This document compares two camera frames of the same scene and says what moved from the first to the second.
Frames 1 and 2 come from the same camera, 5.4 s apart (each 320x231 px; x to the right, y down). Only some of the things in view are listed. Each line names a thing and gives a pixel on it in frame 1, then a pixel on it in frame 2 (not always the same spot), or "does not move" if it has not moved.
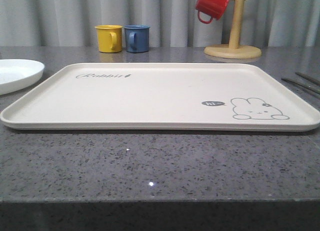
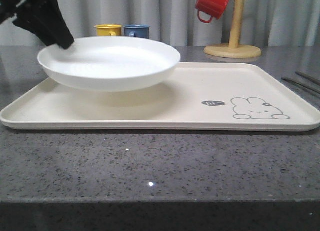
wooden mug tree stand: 234,50 does not move
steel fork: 315,90 does not move
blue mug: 137,38 does not move
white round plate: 17,75 to 111,64
